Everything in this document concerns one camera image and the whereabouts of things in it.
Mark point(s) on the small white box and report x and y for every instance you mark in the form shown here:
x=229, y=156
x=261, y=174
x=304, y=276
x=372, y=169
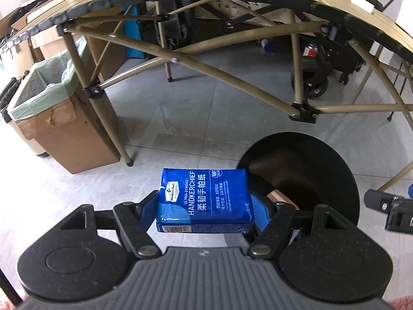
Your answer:
x=362, y=2

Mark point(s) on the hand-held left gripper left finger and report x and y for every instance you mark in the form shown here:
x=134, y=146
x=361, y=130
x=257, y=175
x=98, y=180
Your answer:
x=149, y=211

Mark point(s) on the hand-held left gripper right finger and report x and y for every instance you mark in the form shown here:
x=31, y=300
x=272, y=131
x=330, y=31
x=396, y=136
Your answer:
x=261, y=213

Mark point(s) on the pink scouring sponge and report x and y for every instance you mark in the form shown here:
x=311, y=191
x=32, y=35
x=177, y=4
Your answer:
x=280, y=198

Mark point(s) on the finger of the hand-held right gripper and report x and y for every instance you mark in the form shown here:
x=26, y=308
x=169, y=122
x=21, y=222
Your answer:
x=410, y=190
x=377, y=201

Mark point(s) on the beige trash can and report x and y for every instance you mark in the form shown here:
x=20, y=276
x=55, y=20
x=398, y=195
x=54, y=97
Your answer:
x=29, y=142

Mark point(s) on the large cardboard box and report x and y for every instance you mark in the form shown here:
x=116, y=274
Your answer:
x=45, y=43

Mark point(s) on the blue container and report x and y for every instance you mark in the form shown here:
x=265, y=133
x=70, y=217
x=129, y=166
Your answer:
x=135, y=38

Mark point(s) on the small blue object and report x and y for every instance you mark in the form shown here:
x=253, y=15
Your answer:
x=267, y=45

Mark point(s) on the cardboard box with torn flap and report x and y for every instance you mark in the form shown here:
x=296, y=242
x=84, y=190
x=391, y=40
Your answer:
x=80, y=142

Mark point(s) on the black trash bin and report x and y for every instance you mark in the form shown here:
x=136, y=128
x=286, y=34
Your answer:
x=306, y=161

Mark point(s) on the green plastic bag liner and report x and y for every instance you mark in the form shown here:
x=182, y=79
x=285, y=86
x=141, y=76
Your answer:
x=38, y=80

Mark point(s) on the blue tissue pack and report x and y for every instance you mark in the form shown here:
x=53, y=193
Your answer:
x=200, y=197

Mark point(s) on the red can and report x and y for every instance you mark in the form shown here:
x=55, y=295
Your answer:
x=310, y=50

